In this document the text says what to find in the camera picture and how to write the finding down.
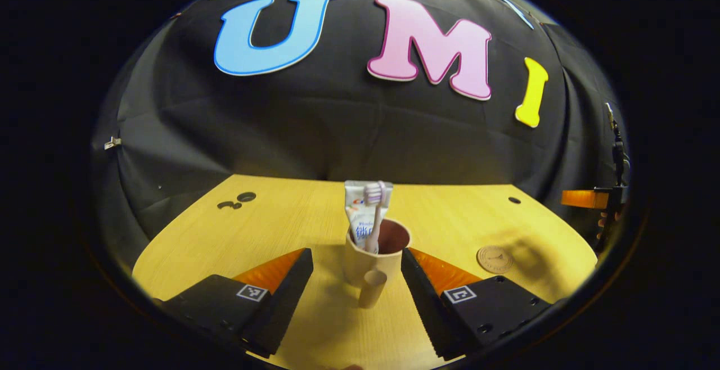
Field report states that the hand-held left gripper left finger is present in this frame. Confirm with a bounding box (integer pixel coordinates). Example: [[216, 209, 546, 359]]
[[152, 248, 314, 358]]

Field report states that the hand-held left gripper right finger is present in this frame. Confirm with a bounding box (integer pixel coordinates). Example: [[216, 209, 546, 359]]
[[400, 248, 555, 361]]

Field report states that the beige cup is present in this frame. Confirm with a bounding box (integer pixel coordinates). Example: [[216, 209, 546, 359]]
[[343, 218, 411, 309]]

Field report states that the round brown coaster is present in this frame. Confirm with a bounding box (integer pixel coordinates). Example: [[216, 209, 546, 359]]
[[477, 245, 514, 274]]

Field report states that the white toothbrush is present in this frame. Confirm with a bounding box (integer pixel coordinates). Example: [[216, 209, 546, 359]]
[[363, 182, 388, 254]]

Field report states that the white toothpaste tube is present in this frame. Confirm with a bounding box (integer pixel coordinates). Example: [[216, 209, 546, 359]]
[[344, 181, 393, 247]]

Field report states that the wooden desktop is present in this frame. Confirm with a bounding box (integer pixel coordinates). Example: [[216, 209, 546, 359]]
[[132, 174, 598, 370]]

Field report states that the black backdrop cloth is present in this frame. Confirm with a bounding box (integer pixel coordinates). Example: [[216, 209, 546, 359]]
[[90, 0, 631, 258]]

